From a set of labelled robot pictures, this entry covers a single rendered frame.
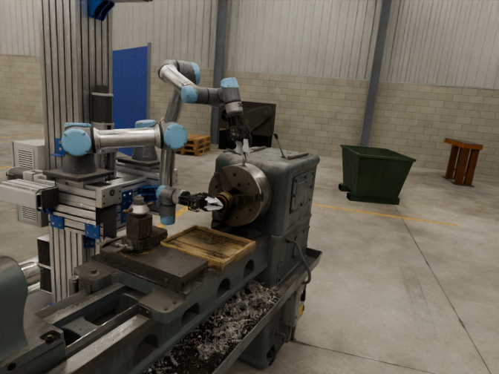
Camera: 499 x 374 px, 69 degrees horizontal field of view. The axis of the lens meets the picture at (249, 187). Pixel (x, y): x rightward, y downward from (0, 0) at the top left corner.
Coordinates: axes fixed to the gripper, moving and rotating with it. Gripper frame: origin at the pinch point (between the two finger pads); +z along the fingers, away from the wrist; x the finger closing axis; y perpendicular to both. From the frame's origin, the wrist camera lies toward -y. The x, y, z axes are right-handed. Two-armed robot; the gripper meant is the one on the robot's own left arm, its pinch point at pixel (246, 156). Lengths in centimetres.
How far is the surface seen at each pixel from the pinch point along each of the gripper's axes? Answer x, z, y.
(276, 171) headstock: 1.8, 10.4, -25.4
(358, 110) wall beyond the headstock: -145, -73, -1009
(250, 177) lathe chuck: -5.2, 10.5, -9.4
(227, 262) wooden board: -6.0, 41.9, 23.2
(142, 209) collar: -20, 12, 49
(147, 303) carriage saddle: -10, 40, 66
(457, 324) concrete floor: 68, 161, -157
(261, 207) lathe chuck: -3.3, 25.9, -10.2
